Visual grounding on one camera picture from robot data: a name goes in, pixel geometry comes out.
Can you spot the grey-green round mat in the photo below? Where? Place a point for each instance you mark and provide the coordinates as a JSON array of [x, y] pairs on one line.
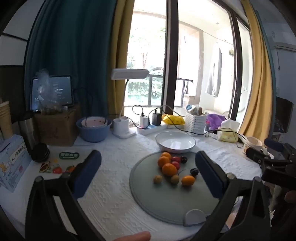
[[161, 201]]

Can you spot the brown tube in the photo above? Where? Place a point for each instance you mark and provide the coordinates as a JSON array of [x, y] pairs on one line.
[[200, 110]]

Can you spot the brown cardboard box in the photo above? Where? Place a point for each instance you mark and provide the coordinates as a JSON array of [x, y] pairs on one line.
[[57, 129]]

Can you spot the red cherry tomato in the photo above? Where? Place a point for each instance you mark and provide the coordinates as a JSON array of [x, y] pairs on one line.
[[176, 165], [175, 159]]

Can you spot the white power strip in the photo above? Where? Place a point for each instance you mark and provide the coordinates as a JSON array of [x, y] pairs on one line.
[[150, 130]]

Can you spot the blue bowl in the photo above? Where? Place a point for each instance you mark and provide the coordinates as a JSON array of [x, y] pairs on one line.
[[92, 135]]

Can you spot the white charger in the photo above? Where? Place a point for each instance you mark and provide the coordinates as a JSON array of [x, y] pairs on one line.
[[143, 121]]

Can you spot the person's right hand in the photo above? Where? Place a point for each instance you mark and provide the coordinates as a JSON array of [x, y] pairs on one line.
[[291, 197]]

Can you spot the medium orange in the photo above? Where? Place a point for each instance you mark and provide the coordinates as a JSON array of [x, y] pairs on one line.
[[163, 161]]

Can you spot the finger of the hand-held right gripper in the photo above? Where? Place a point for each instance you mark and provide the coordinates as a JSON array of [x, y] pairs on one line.
[[255, 153], [274, 144]]

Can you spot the person's left hand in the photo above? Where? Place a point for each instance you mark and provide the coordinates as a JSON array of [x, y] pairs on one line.
[[134, 236]]

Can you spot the white desk lamp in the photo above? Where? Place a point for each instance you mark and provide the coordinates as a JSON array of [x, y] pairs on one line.
[[121, 129]]

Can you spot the white plate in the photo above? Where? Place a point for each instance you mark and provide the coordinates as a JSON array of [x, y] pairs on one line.
[[175, 143]]

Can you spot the hanging grey garment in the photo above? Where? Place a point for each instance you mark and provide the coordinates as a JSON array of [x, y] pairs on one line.
[[214, 74]]

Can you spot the blue rounded object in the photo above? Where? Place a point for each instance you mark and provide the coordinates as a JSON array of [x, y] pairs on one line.
[[188, 107]]

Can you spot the large orange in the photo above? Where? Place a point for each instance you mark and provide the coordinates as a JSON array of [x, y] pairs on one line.
[[169, 169]]

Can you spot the white cartoon mug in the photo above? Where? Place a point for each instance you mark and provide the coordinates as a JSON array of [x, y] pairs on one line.
[[251, 148]]

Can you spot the brown fruit magnet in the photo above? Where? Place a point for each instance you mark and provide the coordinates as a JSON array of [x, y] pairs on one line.
[[44, 167]]

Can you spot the person's dark clothing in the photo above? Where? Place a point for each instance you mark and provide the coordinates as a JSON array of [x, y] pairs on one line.
[[283, 222]]

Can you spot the beige outdoor box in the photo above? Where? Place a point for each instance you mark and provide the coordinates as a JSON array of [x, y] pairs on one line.
[[190, 102]]

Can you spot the small white plug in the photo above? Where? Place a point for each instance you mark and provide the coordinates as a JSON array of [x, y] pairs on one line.
[[211, 134]]

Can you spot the black tablet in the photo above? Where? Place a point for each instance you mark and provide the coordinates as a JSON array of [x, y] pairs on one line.
[[61, 90]]

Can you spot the black charger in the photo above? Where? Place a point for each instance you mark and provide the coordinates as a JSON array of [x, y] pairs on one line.
[[156, 119]]

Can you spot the tomato magnet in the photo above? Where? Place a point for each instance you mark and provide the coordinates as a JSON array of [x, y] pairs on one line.
[[57, 170]]

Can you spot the blue tissue box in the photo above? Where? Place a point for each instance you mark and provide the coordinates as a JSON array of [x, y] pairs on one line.
[[11, 169]]

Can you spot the yellow-green tissue pack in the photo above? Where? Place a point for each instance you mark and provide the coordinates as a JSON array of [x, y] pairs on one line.
[[227, 136]]

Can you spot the black monitor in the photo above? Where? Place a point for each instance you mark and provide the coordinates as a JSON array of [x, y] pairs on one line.
[[284, 115]]

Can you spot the clear plastic bag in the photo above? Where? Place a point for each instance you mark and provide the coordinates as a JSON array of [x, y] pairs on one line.
[[45, 102]]

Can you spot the tan longan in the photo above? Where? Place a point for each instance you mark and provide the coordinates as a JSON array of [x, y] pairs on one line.
[[158, 179], [175, 179]]

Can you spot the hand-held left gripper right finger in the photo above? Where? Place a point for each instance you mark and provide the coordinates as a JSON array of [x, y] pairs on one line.
[[208, 176]]

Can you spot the orange fruit magnet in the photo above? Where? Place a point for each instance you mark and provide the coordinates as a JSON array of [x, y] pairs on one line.
[[70, 169]]

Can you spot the pink bowl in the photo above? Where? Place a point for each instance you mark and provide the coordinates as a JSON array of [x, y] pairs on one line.
[[94, 121]]

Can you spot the small orange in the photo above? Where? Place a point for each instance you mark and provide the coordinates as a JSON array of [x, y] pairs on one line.
[[166, 154], [188, 180]]

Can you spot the black balcony railing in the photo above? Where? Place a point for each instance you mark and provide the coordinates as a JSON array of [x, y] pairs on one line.
[[149, 92]]

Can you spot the black round lid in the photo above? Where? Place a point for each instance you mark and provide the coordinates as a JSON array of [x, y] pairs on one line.
[[40, 153]]

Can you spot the white textured tablecloth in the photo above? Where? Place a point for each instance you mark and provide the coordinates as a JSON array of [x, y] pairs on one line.
[[111, 199]]

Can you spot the white perforated basket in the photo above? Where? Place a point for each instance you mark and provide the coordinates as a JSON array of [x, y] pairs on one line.
[[195, 124]]

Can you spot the purple cloth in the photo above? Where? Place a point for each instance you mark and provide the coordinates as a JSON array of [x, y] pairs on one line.
[[215, 119]]

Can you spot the dark window frame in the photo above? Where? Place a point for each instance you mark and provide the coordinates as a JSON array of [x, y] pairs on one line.
[[170, 58]]

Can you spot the yellow curtain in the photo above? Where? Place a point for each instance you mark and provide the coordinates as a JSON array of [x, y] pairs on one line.
[[259, 92], [120, 46]]

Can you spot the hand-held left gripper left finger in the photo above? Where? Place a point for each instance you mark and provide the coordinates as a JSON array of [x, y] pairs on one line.
[[89, 171]]

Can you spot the stack of paper cups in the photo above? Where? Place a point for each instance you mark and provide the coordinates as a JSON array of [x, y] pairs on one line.
[[5, 120]]

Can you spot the white air conditioner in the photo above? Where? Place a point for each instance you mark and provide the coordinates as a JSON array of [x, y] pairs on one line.
[[286, 47]]

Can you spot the green label magnet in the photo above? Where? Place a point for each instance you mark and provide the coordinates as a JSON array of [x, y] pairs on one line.
[[69, 155]]

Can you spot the yellow snack bag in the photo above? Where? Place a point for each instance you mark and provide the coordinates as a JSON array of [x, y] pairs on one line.
[[173, 120]]

